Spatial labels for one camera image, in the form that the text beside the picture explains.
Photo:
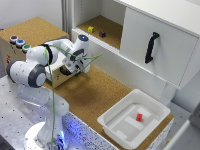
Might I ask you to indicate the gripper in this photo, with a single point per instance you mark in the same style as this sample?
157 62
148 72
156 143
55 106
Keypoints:
76 62

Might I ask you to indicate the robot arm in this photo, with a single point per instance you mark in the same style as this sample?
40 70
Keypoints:
23 71

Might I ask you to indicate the wooden drawer box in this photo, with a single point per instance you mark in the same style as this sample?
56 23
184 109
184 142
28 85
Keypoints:
36 30

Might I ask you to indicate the white cabinet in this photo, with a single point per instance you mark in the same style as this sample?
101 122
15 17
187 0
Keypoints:
110 63

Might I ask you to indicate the yellow block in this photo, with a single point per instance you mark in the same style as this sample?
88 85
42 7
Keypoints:
90 29

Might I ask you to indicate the purple block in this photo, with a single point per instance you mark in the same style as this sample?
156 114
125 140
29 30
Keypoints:
102 33

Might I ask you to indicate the green button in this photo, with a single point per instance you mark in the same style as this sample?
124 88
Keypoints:
26 47

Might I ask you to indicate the blue button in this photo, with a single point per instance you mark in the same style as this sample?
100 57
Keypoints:
20 42

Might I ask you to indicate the red button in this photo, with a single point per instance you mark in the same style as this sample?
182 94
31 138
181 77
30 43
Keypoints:
13 39

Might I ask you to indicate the white plastic box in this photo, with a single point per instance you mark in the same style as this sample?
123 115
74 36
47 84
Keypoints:
126 128

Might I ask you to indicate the pink block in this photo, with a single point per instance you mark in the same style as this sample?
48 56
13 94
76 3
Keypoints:
139 117

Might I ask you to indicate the white sliding door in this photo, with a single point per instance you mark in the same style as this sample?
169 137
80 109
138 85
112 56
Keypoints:
170 50

